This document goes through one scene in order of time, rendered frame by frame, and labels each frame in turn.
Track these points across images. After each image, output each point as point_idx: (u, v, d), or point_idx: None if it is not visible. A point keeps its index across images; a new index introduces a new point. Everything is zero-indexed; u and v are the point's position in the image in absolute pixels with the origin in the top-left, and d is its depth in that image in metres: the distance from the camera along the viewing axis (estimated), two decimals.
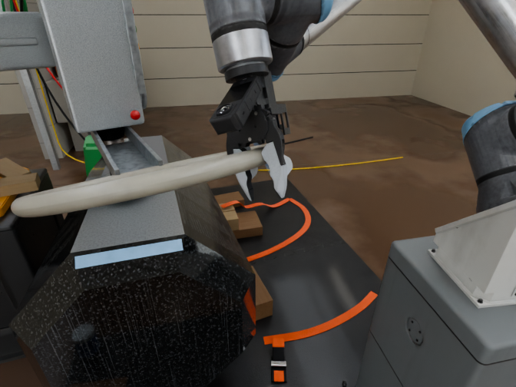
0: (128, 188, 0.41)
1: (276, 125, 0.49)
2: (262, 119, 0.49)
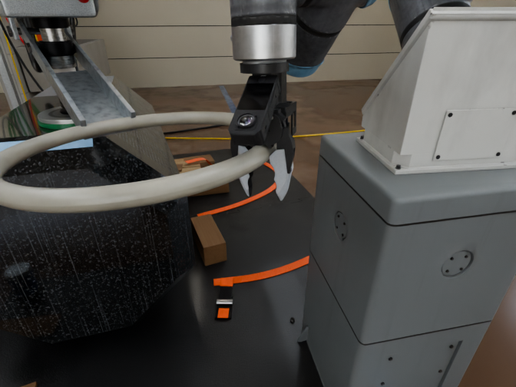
0: (140, 197, 0.37)
1: (289, 133, 0.48)
2: (278, 125, 0.47)
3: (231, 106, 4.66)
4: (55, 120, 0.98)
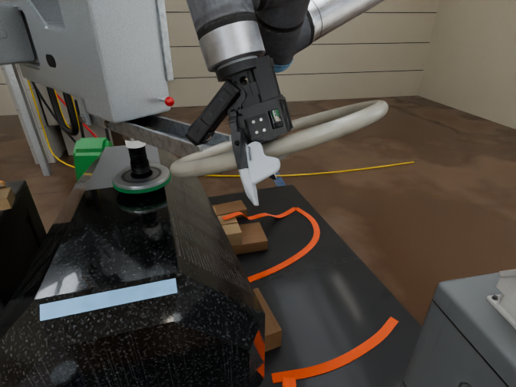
0: (343, 127, 0.51)
1: (235, 127, 0.47)
2: (231, 128, 0.48)
3: None
4: (140, 186, 1.17)
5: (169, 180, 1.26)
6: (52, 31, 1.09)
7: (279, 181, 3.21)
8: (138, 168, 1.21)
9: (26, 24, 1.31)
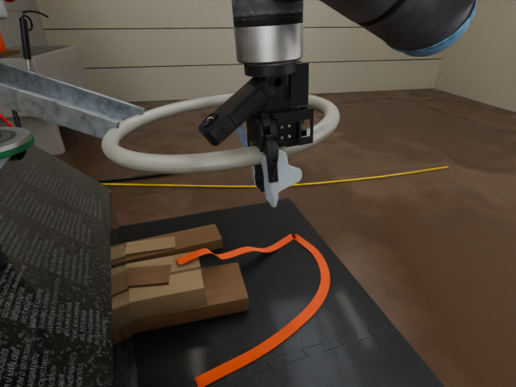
0: (332, 129, 0.57)
1: (271, 142, 0.45)
2: (259, 131, 0.45)
3: (239, 129, 3.72)
4: (17, 127, 0.92)
5: None
6: None
7: None
8: None
9: None
